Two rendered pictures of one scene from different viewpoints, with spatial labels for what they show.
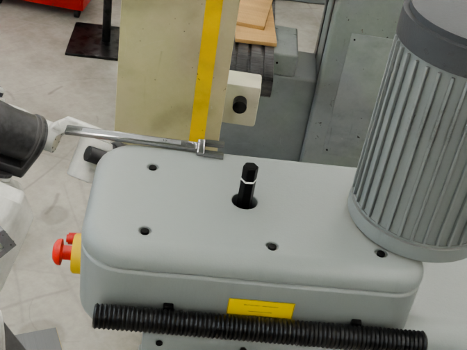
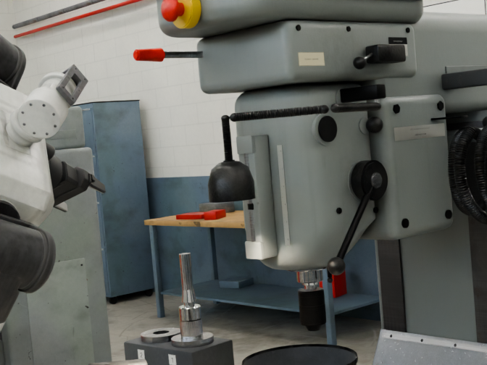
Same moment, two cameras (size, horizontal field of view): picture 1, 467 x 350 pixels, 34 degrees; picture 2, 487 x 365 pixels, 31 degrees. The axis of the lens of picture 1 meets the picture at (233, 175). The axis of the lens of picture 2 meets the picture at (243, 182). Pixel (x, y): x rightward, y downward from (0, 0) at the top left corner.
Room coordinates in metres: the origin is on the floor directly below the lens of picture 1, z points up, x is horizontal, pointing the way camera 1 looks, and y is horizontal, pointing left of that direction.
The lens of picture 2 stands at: (-0.37, 0.97, 1.55)
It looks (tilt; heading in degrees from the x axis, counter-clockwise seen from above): 3 degrees down; 325
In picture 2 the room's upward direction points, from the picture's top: 5 degrees counter-clockwise
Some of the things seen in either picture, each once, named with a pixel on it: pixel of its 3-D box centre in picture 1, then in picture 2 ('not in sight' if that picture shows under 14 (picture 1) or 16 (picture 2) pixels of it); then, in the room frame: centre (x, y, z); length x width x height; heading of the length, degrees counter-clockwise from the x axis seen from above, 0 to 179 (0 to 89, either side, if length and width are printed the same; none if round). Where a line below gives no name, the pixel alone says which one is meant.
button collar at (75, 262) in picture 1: (80, 253); (185, 9); (0.85, 0.21, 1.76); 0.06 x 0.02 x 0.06; 6
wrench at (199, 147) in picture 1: (144, 139); not in sight; (0.98, 0.14, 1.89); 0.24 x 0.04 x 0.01; 94
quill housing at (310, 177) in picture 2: not in sight; (303, 175); (0.87, -0.03, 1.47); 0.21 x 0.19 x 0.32; 6
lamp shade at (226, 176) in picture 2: not in sight; (230, 179); (0.77, 0.20, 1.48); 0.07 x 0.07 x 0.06
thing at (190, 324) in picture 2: not in sight; (190, 323); (1.23, 0.02, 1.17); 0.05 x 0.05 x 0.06
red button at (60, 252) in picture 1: (64, 252); (173, 9); (0.84, 0.23, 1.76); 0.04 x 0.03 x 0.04; 6
